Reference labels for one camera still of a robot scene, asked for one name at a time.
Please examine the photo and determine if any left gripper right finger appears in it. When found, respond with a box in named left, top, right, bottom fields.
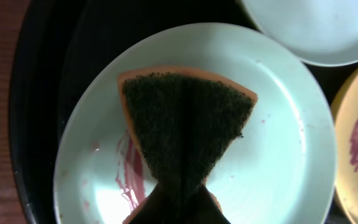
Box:
left=185, top=185, right=230, bottom=224

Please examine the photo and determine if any green and orange sponge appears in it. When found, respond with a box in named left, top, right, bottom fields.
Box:
left=117, top=65, right=258, bottom=223

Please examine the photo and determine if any light blue plate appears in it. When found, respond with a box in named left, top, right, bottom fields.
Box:
left=240, top=0, right=358, bottom=67
left=53, top=23, right=337, bottom=224

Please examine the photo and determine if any black round serving tray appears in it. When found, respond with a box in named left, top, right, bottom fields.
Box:
left=9, top=0, right=346, bottom=223

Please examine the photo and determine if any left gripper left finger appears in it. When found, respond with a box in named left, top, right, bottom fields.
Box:
left=128, top=183, right=179, bottom=224

